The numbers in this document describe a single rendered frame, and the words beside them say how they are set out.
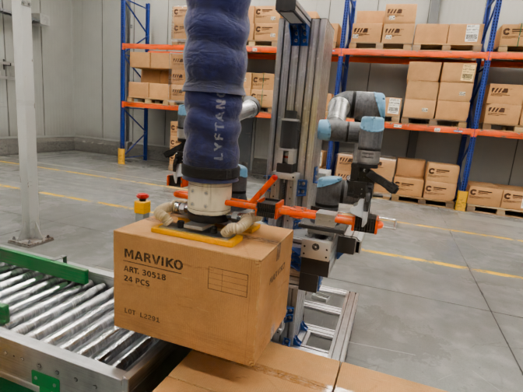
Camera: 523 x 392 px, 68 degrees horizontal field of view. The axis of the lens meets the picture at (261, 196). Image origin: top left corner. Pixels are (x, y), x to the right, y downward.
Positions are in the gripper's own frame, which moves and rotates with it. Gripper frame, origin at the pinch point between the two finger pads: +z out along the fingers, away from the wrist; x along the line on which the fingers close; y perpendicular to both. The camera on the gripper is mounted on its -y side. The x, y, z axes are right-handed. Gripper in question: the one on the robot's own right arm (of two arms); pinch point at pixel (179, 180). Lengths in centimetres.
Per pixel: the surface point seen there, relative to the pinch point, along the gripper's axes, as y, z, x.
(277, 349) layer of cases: 60, 65, -13
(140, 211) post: -36.3, 26.5, 19.0
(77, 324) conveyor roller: -28, 66, -36
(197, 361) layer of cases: 33, 65, -36
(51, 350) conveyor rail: -16, 60, -61
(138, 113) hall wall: -640, 3, 805
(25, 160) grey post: -263, 35, 131
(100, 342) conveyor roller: -9, 66, -42
